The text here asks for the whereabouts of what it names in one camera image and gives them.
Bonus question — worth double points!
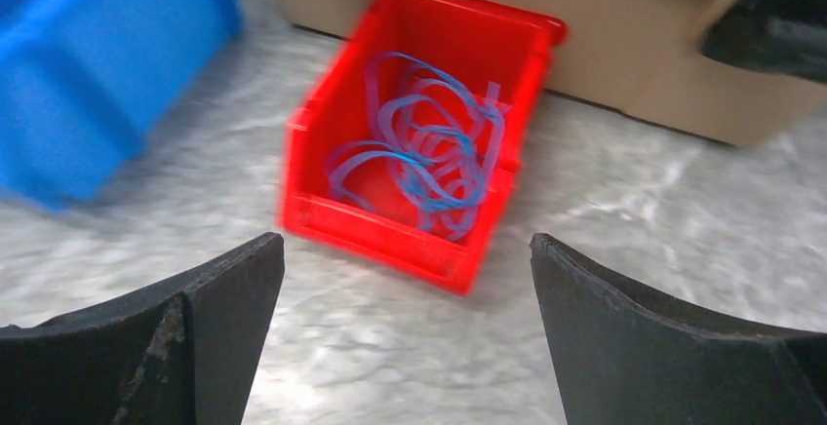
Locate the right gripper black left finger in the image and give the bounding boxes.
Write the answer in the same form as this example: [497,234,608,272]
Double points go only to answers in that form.
[1,232,285,424]

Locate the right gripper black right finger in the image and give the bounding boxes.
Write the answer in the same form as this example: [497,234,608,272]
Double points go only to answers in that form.
[531,233,826,424]

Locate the blue wires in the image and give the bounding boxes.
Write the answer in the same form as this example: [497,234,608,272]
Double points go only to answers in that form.
[325,51,512,243]

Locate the red plastic bin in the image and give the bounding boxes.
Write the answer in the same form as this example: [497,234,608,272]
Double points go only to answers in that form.
[281,0,568,294]

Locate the blue double plastic bin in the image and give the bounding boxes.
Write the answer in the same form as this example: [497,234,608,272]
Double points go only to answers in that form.
[1,0,242,210]

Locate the tan plastic toolbox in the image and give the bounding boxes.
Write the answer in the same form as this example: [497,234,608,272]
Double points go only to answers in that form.
[276,0,826,145]

